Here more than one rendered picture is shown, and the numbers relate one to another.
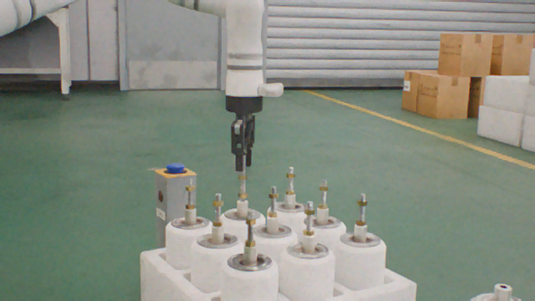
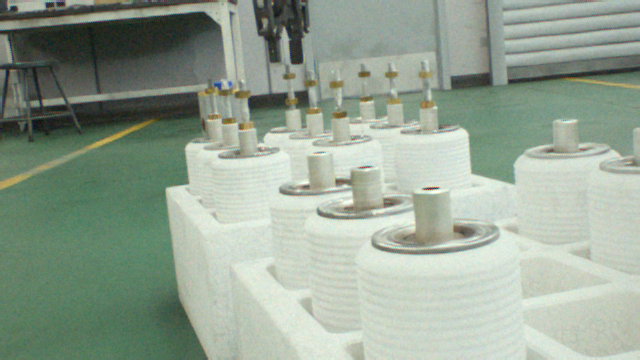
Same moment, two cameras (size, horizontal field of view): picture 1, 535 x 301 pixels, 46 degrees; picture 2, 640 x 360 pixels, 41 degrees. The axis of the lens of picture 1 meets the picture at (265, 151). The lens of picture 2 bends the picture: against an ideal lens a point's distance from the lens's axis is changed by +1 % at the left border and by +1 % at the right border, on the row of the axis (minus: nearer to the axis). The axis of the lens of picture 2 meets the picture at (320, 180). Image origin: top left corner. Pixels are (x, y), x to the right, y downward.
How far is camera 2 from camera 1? 44 cm
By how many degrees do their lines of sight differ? 16
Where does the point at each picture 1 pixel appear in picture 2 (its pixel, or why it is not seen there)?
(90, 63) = (270, 71)
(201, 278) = (208, 193)
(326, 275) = not seen: hidden behind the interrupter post
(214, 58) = (431, 47)
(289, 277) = not seen: hidden behind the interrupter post
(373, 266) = (442, 160)
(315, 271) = (343, 162)
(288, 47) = (536, 20)
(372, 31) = not seen: outside the picture
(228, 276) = (214, 168)
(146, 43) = (339, 38)
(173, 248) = (192, 171)
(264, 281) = (259, 170)
